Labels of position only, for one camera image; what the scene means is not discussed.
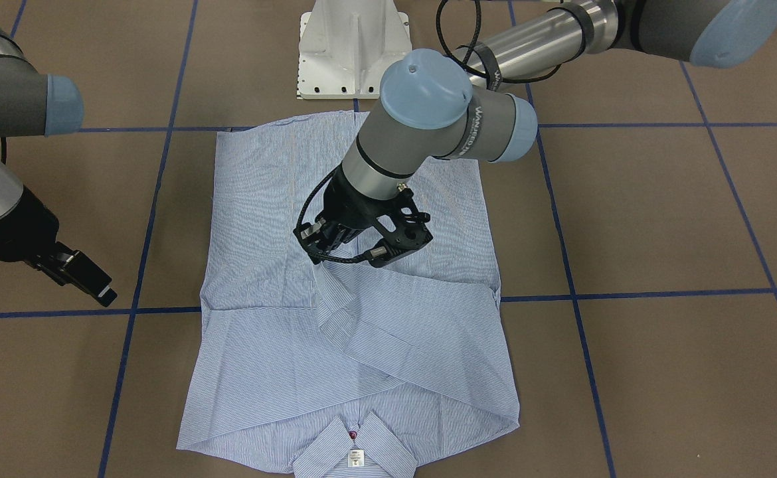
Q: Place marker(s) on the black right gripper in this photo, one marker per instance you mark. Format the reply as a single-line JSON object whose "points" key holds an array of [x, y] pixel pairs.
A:
{"points": [[15, 229]]}

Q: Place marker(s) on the blue striped button shirt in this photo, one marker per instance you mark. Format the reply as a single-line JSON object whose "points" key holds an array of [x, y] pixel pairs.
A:
{"points": [[343, 370]]}

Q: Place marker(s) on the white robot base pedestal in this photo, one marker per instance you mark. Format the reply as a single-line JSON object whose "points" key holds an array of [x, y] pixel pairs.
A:
{"points": [[346, 46]]}

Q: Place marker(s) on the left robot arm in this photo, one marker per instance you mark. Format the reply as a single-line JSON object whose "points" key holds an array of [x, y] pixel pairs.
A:
{"points": [[450, 104]]}

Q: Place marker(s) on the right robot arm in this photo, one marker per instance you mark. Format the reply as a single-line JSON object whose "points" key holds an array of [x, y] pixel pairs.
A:
{"points": [[36, 104]]}

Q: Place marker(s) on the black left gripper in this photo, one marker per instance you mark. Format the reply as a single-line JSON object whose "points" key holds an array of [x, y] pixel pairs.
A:
{"points": [[346, 208]]}

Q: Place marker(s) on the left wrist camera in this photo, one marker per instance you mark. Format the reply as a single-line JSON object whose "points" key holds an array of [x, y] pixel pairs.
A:
{"points": [[402, 226]]}

